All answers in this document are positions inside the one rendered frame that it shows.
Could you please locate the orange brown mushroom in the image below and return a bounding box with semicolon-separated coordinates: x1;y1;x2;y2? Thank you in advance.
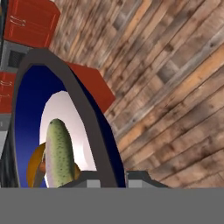
26;142;82;188

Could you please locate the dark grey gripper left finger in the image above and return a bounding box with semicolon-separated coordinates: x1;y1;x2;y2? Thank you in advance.
59;171;102;188

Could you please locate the blue bowl with grey rim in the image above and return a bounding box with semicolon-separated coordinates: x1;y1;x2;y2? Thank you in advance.
0;47;127;188

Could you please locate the red cupboard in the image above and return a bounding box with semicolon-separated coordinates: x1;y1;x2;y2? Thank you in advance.
0;61;117;116
3;0;62;49

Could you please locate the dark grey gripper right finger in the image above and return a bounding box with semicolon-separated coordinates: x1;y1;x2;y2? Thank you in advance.
125;171;171;188

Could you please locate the grey microwave oven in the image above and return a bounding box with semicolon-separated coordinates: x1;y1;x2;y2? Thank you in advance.
0;39;33;74

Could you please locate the green spotted fish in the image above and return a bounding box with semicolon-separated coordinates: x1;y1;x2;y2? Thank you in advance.
45;117;76;188

